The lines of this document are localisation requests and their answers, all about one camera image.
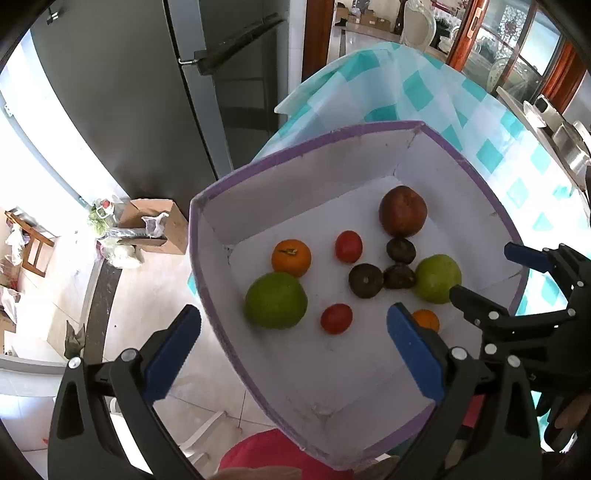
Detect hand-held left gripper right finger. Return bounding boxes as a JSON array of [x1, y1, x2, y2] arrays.
[[387, 302, 543, 480]]

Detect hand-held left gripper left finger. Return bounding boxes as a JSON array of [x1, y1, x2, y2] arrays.
[[47, 304, 204, 480]]

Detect dark grey refrigerator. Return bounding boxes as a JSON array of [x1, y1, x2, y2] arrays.
[[31, 0, 306, 219]]

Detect wooden door frame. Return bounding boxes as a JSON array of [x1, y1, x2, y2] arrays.
[[302, 0, 336, 82]]

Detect red tomato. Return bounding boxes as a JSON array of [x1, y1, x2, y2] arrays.
[[335, 230, 363, 264], [320, 303, 354, 335]]

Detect white ornate chair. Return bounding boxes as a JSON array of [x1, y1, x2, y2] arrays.
[[399, 0, 437, 48]]

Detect person's right hand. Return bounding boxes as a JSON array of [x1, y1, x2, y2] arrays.
[[551, 392, 591, 432]]

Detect red apple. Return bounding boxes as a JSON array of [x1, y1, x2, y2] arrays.
[[379, 185, 428, 238]]

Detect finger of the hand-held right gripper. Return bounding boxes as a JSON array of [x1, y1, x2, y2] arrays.
[[449, 284, 513, 333], [504, 242, 585, 289]]

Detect white box with purple rim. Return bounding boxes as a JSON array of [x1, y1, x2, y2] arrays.
[[188, 120, 532, 470]]

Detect orange tangerine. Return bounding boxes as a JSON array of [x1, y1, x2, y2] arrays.
[[412, 309, 440, 334], [271, 239, 312, 278]]

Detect teal checked tablecloth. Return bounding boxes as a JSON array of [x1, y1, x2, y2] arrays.
[[252, 41, 591, 409]]

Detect dark brown round fruit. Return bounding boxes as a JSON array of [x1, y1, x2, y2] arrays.
[[348, 263, 384, 299], [386, 236, 417, 265], [383, 264, 417, 290]]

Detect large dark green citrus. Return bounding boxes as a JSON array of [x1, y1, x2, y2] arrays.
[[245, 271, 308, 330]]

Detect person's red clothing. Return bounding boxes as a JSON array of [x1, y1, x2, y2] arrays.
[[218, 428, 354, 480]]

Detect brown cardboard box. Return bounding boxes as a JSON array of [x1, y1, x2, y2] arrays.
[[117, 198, 190, 256]]

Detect white plastic bags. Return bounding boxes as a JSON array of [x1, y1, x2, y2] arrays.
[[88, 198, 145, 269]]

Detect green floor cloth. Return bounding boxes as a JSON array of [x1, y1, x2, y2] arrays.
[[64, 320, 87, 361]]

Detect wooden glass sliding door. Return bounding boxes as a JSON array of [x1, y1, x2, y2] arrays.
[[447, 0, 589, 114]]

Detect wooden stool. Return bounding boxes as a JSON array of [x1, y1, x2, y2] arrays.
[[4, 208, 57, 278]]

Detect metal pot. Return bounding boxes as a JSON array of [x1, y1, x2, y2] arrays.
[[551, 120, 591, 172]]

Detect white kitchen counter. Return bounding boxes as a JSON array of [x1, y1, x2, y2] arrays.
[[496, 87, 591, 188]]

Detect white plastic chair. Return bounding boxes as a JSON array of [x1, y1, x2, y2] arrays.
[[108, 397, 228, 468]]

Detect light green citrus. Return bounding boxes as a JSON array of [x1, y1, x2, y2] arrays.
[[412, 254, 462, 305]]

